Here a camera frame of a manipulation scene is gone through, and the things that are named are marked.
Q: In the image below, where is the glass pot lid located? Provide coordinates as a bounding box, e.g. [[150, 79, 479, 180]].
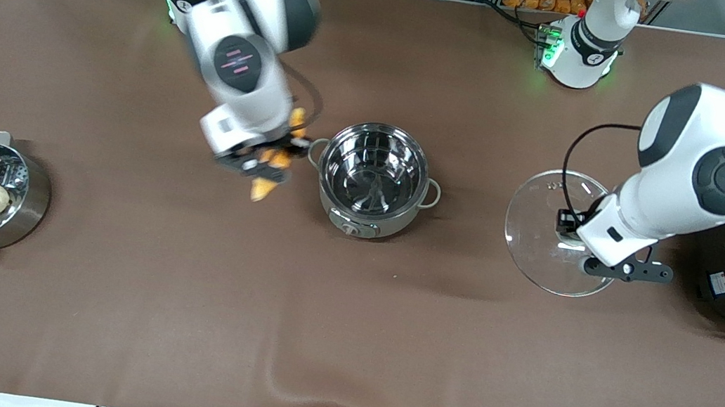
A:
[[495, 162, 631, 304]]

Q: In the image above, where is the grey electric cooking pot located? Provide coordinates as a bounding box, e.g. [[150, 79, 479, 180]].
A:
[[296, 113, 450, 249]]

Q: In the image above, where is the yellow corn cob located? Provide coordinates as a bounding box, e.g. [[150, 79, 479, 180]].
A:
[[249, 102, 311, 208]]

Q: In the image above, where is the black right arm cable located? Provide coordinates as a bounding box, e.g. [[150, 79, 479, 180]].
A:
[[274, 63, 329, 134]]

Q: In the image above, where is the brown table mat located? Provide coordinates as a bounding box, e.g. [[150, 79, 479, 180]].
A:
[[0, 0, 725, 407]]

